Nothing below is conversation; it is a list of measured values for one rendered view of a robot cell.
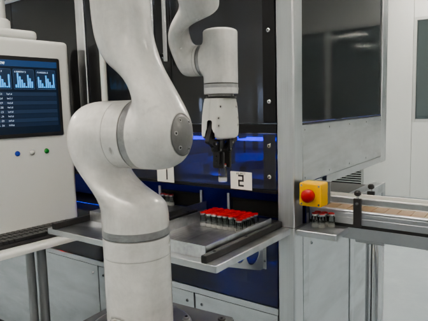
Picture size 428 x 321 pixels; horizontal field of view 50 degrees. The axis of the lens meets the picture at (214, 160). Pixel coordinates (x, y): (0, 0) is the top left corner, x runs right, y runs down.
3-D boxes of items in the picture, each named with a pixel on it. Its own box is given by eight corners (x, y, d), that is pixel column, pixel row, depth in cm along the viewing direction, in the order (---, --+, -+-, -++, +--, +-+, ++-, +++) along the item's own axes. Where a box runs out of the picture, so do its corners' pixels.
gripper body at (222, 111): (220, 93, 117) (221, 137, 119) (195, 93, 109) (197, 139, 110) (245, 92, 113) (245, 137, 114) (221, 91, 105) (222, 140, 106)
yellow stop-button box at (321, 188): (309, 201, 146) (308, 179, 145) (330, 203, 141) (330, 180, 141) (298, 206, 140) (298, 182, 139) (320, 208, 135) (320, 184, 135)
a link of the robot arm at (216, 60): (194, 83, 109) (228, 82, 105) (193, 27, 108) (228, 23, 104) (210, 85, 117) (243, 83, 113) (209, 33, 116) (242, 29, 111)
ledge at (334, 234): (314, 225, 154) (314, 220, 153) (351, 230, 146) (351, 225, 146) (295, 235, 142) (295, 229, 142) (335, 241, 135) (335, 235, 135)
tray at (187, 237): (206, 218, 159) (206, 209, 159) (271, 228, 143) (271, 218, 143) (134, 243, 132) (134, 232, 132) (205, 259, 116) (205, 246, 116)
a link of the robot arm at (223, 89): (218, 85, 117) (218, 97, 117) (196, 84, 110) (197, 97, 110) (245, 83, 112) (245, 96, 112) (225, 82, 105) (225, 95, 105)
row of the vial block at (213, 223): (202, 224, 151) (202, 210, 150) (248, 232, 140) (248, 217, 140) (199, 225, 149) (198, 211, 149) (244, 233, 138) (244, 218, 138)
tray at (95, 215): (156, 202, 188) (156, 194, 187) (206, 209, 173) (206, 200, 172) (90, 220, 161) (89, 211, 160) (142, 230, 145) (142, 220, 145)
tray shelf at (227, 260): (148, 206, 191) (147, 201, 191) (300, 228, 150) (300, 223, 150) (47, 233, 153) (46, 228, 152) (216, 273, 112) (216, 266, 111)
